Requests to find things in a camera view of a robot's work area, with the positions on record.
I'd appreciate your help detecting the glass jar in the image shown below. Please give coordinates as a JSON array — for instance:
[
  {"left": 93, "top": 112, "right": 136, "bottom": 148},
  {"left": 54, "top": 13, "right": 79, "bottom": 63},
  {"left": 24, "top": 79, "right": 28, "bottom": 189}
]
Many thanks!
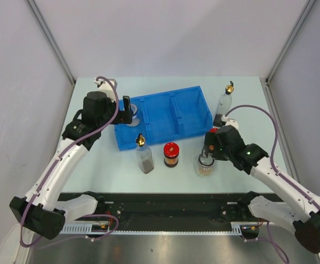
[
  {"left": 195, "top": 153, "right": 216, "bottom": 177},
  {"left": 128, "top": 103, "right": 140, "bottom": 127}
]

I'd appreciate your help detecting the red-lid jar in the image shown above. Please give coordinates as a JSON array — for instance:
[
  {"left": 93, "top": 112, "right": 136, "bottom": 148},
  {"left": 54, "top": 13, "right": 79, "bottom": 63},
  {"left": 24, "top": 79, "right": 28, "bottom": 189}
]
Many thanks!
[
  {"left": 208, "top": 127, "right": 220, "bottom": 155},
  {"left": 163, "top": 142, "right": 180, "bottom": 168}
]

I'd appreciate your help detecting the glass bottle black base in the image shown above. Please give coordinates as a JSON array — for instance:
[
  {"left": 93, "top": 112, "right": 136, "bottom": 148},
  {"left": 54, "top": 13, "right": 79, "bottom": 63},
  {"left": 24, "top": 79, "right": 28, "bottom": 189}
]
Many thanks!
[{"left": 213, "top": 81, "right": 234, "bottom": 127}]

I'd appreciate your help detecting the glass bottle brown powder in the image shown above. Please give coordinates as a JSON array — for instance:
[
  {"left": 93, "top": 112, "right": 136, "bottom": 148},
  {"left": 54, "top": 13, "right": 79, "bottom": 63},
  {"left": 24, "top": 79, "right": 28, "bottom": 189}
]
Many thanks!
[{"left": 135, "top": 133, "right": 154, "bottom": 174}]

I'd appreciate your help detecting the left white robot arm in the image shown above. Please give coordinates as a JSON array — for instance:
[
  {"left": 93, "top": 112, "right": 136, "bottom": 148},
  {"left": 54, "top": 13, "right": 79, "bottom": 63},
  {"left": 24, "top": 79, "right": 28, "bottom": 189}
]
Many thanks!
[{"left": 9, "top": 91, "right": 133, "bottom": 240}]

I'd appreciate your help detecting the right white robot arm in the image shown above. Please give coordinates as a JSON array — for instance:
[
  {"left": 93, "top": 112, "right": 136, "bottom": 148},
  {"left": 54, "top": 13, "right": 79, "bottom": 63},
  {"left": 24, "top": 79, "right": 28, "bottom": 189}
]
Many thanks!
[{"left": 202, "top": 125, "right": 320, "bottom": 254}]

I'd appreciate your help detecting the blue three-compartment plastic bin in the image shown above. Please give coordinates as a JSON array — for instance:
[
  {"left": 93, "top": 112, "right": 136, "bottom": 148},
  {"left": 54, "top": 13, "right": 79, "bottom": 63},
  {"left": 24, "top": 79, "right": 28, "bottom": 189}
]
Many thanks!
[{"left": 114, "top": 86, "right": 212, "bottom": 151}]

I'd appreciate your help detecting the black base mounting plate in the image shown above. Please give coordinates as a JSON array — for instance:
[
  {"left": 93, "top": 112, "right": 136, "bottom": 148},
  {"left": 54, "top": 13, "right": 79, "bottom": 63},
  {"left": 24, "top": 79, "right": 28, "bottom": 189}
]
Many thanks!
[{"left": 91, "top": 193, "right": 265, "bottom": 230}]

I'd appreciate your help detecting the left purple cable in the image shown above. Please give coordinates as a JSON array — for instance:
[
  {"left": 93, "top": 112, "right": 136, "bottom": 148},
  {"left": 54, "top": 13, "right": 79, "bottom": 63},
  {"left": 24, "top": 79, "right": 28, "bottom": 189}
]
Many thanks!
[{"left": 19, "top": 76, "right": 120, "bottom": 248}]

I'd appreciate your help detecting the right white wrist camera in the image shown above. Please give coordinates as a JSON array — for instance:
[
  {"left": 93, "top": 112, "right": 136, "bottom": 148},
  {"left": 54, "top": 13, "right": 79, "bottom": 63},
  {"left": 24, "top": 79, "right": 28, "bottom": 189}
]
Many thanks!
[{"left": 221, "top": 115, "right": 239, "bottom": 130}]

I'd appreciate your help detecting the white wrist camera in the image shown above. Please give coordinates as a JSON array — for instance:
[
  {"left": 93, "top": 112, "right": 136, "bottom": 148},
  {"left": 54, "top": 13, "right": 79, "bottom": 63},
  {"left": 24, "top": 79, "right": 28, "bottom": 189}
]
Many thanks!
[
  {"left": 221, "top": 115, "right": 239, "bottom": 130},
  {"left": 94, "top": 77, "right": 116, "bottom": 102}
]

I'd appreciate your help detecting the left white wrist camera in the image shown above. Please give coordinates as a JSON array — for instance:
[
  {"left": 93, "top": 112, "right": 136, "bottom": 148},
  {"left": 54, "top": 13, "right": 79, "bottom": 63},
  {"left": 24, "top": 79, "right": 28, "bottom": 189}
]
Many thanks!
[{"left": 94, "top": 77, "right": 116, "bottom": 102}]

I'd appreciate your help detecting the white slotted cable duct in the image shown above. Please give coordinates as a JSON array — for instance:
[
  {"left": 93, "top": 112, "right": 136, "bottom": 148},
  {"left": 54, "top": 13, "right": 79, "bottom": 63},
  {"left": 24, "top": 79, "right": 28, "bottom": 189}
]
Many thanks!
[{"left": 60, "top": 221, "right": 259, "bottom": 237}]

